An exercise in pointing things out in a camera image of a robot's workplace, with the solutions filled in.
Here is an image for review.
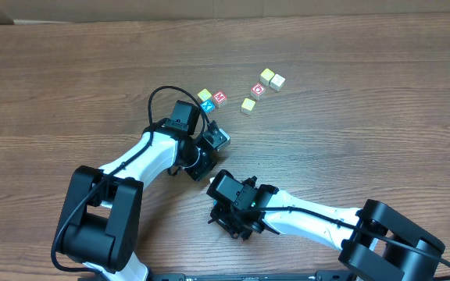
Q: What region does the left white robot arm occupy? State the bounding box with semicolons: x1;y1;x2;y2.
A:
51;119;230;280

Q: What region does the far yellow letter block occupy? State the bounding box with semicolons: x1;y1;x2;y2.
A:
259;68;275;86

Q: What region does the plain yellow top block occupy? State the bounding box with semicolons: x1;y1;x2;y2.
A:
241;98;256;115

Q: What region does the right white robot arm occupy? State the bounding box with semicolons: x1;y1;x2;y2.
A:
207;182;445;280

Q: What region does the blue X letter block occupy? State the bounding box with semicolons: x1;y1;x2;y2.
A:
200;99;216;114

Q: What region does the red circle letter block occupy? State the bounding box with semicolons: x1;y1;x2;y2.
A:
251;83;266;101

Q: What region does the far white picture block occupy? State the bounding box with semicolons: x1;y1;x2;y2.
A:
270;73;285;92

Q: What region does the red M letter block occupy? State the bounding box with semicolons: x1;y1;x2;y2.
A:
212;91;228;108

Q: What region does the yellow block beside M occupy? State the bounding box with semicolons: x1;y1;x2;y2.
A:
197;88;212;103

